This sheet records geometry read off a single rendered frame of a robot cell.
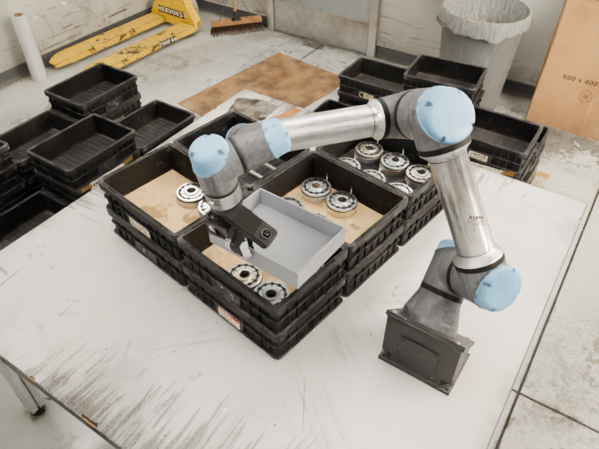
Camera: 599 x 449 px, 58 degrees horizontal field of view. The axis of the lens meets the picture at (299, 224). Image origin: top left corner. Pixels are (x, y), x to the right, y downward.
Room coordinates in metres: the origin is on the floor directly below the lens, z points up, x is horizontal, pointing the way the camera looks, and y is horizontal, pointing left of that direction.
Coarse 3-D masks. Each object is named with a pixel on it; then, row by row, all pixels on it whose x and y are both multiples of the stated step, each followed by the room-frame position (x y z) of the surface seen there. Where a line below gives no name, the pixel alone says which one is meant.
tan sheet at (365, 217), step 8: (296, 192) 1.45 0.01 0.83; (304, 200) 1.41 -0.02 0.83; (312, 208) 1.36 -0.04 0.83; (320, 208) 1.36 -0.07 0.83; (360, 208) 1.36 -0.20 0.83; (368, 208) 1.36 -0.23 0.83; (328, 216) 1.32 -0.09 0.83; (352, 216) 1.32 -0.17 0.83; (360, 216) 1.32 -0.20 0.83; (368, 216) 1.32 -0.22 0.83; (376, 216) 1.32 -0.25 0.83; (344, 224) 1.29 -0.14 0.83; (352, 224) 1.29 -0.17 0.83; (360, 224) 1.29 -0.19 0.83; (368, 224) 1.29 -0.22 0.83; (352, 232) 1.25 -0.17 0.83; (360, 232) 1.25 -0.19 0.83; (352, 240) 1.22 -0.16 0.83
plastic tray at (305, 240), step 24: (264, 192) 1.13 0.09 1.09; (264, 216) 1.08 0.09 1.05; (288, 216) 1.08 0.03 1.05; (312, 216) 1.04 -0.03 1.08; (216, 240) 0.97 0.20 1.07; (288, 240) 0.99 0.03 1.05; (312, 240) 0.99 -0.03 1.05; (336, 240) 0.95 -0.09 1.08; (264, 264) 0.88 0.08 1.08; (288, 264) 0.90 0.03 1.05; (312, 264) 0.87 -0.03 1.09
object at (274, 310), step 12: (252, 192) 1.32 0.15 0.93; (192, 228) 1.16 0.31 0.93; (180, 240) 1.11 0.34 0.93; (192, 252) 1.07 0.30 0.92; (204, 264) 1.03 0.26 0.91; (216, 264) 1.02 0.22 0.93; (336, 264) 1.03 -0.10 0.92; (228, 276) 0.97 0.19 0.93; (312, 276) 0.97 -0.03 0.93; (324, 276) 0.99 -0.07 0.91; (240, 288) 0.94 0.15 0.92; (300, 288) 0.93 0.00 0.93; (252, 300) 0.91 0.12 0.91; (264, 300) 0.89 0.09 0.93; (288, 300) 0.89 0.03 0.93; (276, 312) 0.86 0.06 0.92
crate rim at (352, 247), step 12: (324, 156) 1.52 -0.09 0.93; (288, 168) 1.45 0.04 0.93; (348, 168) 1.45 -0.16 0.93; (264, 180) 1.39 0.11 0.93; (372, 180) 1.39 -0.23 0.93; (396, 192) 1.32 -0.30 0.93; (384, 216) 1.21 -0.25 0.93; (372, 228) 1.16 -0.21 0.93; (360, 240) 1.11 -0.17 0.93; (348, 252) 1.08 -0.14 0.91
